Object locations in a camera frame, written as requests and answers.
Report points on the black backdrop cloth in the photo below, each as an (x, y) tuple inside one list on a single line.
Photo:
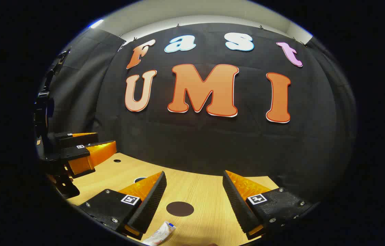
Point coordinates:
[(195, 143)]

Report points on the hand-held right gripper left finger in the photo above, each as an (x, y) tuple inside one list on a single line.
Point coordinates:
[(153, 205)]

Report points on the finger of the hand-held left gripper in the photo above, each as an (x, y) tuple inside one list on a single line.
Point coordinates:
[(76, 139), (74, 153)]

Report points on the round dark brown coaster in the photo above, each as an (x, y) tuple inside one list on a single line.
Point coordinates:
[(180, 208)]

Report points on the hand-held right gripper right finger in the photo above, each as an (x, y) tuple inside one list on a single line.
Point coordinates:
[(236, 205)]

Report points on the wooden desktop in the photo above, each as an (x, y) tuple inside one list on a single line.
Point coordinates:
[(195, 191)]

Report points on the white toothpaste tube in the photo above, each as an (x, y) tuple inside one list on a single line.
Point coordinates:
[(160, 234)]

